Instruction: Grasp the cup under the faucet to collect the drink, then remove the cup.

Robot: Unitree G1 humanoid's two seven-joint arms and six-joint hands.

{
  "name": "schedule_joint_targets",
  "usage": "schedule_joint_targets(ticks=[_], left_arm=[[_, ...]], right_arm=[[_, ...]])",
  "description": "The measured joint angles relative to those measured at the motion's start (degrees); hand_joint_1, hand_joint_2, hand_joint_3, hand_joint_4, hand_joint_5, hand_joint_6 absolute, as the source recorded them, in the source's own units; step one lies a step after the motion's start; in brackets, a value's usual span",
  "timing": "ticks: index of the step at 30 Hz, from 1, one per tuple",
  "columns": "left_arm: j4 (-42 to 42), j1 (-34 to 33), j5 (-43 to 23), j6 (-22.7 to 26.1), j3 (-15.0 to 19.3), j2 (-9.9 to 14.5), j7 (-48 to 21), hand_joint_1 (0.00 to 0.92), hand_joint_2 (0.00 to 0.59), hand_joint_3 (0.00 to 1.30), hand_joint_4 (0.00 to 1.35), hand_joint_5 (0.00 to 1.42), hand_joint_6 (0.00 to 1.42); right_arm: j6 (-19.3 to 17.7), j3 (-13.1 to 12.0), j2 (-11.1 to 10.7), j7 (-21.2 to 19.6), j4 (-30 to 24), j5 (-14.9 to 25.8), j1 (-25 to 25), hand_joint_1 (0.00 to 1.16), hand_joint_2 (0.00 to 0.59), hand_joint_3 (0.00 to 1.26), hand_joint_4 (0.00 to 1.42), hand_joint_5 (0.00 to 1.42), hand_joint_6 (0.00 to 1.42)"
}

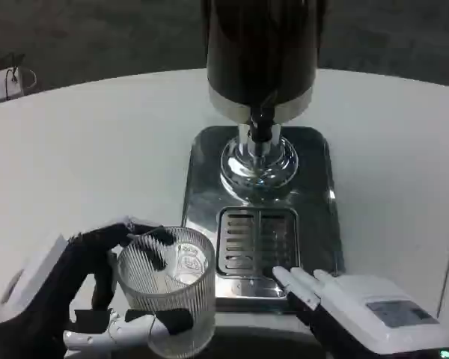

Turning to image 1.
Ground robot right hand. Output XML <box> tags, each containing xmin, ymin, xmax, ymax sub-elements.
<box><xmin>272</xmin><ymin>266</ymin><xmax>449</xmax><ymax>359</ymax></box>

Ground black steel drink dispenser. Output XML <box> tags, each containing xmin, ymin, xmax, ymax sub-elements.
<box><xmin>201</xmin><ymin>0</ymin><xmax>325</xmax><ymax>205</ymax></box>

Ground steel drip tray grid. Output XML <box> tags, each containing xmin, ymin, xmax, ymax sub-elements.
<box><xmin>214</xmin><ymin>206</ymin><xmax>301</xmax><ymax>278</ymax></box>

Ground steel drip tray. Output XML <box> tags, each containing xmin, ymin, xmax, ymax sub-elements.
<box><xmin>180</xmin><ymin>125</ymin><xmax>347</xmax><ymax>312</ymax></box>

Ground clear ribbed glass cup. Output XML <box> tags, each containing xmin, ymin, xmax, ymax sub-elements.
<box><xmin>114</xmin><ymin>226</ymin><xmax>217</xmax><ymax>358</ymax></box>

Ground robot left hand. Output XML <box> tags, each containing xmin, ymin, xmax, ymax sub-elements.
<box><xmin>0</xmin><ymin>215</ymin><xmax>195</xmax><ymax>359</ymax></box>

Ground black dispenser tap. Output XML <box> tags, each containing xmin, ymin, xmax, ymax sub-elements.
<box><xmin>248</xmin><ymin>105</ymin><xmax>277</xmax><ymax>146</ymax></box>

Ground white box device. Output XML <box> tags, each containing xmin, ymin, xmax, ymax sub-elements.
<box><xmin>0</xmin><ymin>68</ymin><xmax>38</xmax><ymax>108</ymax></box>

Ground thin black cable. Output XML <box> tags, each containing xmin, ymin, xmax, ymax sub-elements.
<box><xmin>2</xmin><ymin>53</ymin><xmax>26</xmax><ymax>100</ymax></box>

